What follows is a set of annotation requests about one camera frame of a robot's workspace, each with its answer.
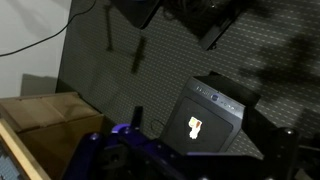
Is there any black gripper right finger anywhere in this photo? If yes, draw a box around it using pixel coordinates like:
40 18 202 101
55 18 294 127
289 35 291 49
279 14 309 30
266 128 299 180

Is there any black wall power cable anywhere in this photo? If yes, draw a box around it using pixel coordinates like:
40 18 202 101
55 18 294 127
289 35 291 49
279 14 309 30
0 0 98 58

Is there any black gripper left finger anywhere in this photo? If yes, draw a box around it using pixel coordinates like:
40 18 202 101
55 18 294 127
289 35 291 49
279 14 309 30
62 132 103 180

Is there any black computer tower case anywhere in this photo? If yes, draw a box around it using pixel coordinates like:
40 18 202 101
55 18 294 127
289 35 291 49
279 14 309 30
160 72 260 154

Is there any bottom right wooden drawer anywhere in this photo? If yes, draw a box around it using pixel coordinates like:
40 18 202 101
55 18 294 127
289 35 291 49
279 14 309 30
0 92 105 180

